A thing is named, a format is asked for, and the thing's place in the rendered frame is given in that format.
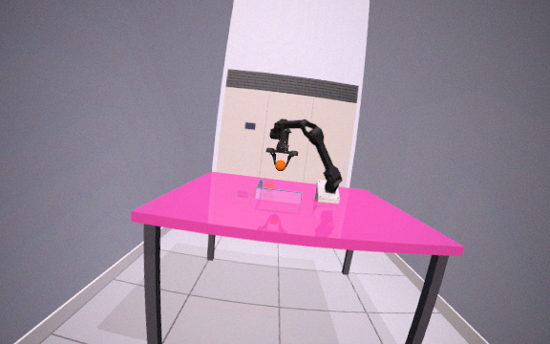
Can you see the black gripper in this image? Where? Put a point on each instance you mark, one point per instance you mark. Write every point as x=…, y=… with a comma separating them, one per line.
x=291, y=153

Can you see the clear low corner wall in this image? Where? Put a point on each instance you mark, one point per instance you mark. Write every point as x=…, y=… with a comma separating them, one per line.
x=278, y=196

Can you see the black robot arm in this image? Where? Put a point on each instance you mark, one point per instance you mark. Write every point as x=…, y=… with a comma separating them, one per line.
x=316, y=137

